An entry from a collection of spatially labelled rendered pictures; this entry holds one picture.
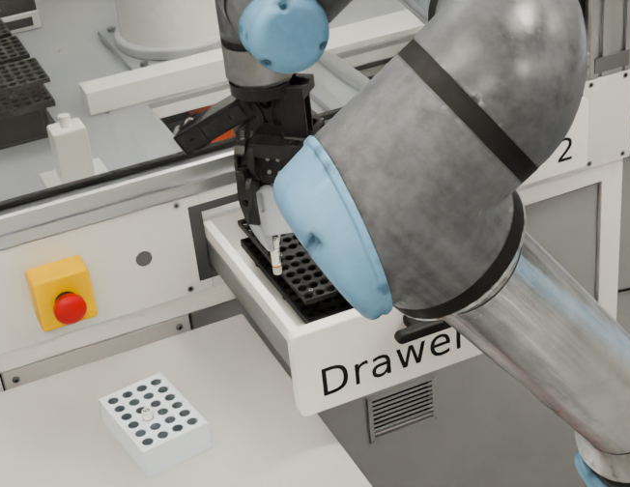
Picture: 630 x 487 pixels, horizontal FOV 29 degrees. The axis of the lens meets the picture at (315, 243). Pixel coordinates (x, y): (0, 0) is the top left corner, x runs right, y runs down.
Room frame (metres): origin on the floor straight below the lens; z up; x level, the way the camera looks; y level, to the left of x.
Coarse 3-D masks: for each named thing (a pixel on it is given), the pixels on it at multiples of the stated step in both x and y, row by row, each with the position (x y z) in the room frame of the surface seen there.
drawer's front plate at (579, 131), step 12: (576, 120) 1.57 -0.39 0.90; (576, 132) 1.57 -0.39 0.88; (564, 144) 1.56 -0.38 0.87; (576, 144) 1.57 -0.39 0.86; (552, 156) 1.56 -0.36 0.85; (564, 156) 1.56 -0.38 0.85; (576, 156) 1.57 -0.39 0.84; (540, 168) 1.55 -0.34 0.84; (552, 168) 1.56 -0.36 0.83; (564, 168) 1.56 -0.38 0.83; (576, 168) 1.57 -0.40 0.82; (528, 180) 1.54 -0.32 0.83
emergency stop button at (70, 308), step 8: (64, 296) 1.25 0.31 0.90; (72, 296) 1.25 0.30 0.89; (80, 296) 1.26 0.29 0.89; (56, 304) 1.24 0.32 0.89; (64, 304) 1.24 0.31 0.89; (72, 304) 1.24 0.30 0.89; (80, 304) 1.25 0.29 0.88; (56, 312) 1.24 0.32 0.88; (64, 312) 1.24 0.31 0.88; (72, 312) 1.24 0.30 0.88; (80, 312) 1.25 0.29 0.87; (64, 320) 1.24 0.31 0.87; (72, 320) 1.24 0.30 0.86
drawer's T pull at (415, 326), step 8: (408, 320) 1.10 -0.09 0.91; (416, 320) 1.09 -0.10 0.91; (440, 320) 1.09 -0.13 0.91; (408, 328) 1.08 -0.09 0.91; (416, 328) 1.08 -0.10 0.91; (424, 328) 1.08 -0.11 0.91; (432, 328) 1.08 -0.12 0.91; (440, 328) 1.09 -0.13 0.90; (448, 328) 1.09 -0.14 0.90; (400, 336) 1.07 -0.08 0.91; (408, 336) 1.07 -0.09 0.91; (416, 336) 1.08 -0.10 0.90
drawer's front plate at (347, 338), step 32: (320, 320) 1.09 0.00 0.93; (352, 320) 1.09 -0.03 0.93; (384, 320) 1.10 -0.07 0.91; (320, 352) 1.07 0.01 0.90; (352, 352) 1.09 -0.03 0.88; (384, 352) 1.10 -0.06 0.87; (416, 352) 1.11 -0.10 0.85; (448, 352) 1.13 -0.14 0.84; (480, 352) 1.14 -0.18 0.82; (320, 384) 1.07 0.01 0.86; (352, 384) 1.08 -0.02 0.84; (384, 384) 1.10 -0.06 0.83
